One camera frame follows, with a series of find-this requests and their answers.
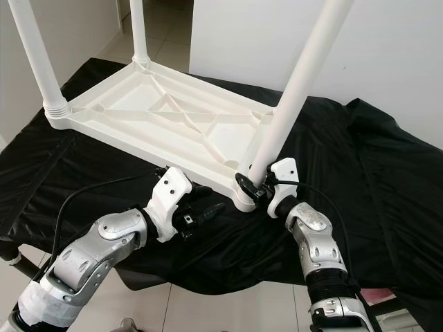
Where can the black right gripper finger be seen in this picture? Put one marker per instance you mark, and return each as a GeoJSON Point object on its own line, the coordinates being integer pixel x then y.
{"type": "Point", "coordinates": [246, 183]}

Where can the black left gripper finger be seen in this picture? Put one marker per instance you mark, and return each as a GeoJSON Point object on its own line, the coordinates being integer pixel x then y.
{"type": "Point", "coordinates": [201, 189]}
{"type": "Point", "coordinates": [211, 211]}

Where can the white plastic table top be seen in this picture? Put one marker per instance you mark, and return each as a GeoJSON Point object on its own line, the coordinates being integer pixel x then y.
{"type": "Point", "coordinates": [138, 104]}

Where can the white plastic table leg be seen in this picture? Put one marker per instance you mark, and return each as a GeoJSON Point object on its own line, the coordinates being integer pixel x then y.
{"type": "Point", "coordinates": [140, 31]}
{"type": "Point", "coordinates": [38, 62]}
{"type": "Point", "coordinates": [301, 83]}

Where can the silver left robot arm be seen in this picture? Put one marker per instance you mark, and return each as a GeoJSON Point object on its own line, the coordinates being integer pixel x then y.
{"type": "Point", "coordinates": [97, 256]}

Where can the grey robot foot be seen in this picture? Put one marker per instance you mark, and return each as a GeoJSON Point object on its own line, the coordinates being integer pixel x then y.
{"type": "Point", "coordinates": [128, 326]}

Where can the pink stool seat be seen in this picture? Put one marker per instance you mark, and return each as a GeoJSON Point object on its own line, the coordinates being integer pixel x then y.
{"type": "Point", "coordinates": [384, 296]}

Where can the black metal bar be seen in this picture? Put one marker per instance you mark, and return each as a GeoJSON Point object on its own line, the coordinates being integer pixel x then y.
{"type": "Point", "coordinates": [391, 308]}

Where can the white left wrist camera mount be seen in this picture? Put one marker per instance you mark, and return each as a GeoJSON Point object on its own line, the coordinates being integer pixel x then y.
{"type": "Point", "coordinates": [169, 197]}

